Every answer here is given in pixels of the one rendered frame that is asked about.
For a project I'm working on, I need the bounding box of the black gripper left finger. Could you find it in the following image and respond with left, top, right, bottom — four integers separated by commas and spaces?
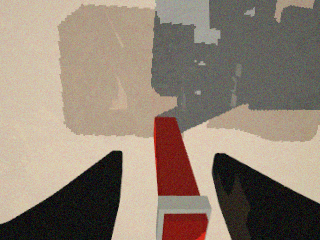
0, 151, 123, 240

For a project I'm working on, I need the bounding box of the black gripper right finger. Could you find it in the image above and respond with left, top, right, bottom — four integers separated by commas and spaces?
212, 153, 320, 240

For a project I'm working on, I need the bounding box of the red square peg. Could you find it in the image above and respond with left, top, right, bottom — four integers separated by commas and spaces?
153, 116, 212, 240

